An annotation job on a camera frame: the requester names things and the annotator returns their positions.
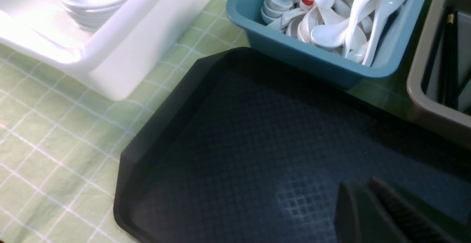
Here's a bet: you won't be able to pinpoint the black chopsticks in bin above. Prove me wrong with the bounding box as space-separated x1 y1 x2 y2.
421 6 470 110

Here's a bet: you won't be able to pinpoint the green checkered tablecloth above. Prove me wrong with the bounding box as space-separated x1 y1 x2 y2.
0 0 412 243

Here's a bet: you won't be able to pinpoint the pile of white spoons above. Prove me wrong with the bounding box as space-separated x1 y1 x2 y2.
260 0 407 68

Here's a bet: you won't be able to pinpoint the teal plastic bin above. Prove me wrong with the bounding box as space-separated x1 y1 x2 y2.
226 0 425 89

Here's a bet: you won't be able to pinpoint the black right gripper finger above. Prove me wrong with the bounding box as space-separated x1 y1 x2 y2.
334 177 464 243

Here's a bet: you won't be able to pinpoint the brown plastic bin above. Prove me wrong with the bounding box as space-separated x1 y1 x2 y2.
407 0 471 149

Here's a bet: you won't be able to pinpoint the black serving tray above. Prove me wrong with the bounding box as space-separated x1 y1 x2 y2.
113 48 470 243

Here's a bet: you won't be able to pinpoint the large white plastic tub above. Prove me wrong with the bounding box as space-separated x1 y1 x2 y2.
1 0 211 101

